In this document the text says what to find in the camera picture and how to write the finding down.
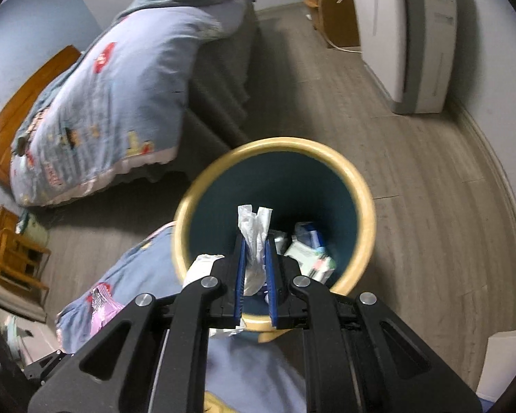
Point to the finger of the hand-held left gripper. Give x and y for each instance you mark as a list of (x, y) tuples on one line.
[(47, 368)]

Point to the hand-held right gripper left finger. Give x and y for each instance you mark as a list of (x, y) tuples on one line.
[(241, 275)]

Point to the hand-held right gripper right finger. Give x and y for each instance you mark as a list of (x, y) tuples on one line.
[(271, 275)]

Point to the white tissue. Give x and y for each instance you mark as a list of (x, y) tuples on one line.
[(200, 269), (253, 241)]

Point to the green white medicine box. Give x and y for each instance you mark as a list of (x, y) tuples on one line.
[(309, 262)]

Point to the blue silver foil wrapper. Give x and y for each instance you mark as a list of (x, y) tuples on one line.
[(307, 232)]

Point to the yellow rimmed teal trash bin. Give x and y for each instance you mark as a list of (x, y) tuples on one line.
[(284, 172)]

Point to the pink plastic wrapper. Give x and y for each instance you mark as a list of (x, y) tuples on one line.
[(103, 309)]

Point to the wooden stool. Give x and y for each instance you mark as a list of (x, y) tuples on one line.
[(17, 258)]

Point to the white bucket green lid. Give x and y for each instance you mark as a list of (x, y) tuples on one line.
[(36, 228)]

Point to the white flat panel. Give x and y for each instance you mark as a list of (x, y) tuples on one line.
[(499, 361)]

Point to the wooden bed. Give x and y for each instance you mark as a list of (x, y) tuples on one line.
[(26, 107)]

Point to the wooden cabinet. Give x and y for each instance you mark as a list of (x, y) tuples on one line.
[(339, 17)]

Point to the white air purifier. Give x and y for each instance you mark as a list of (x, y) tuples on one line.
[(387, 30)]

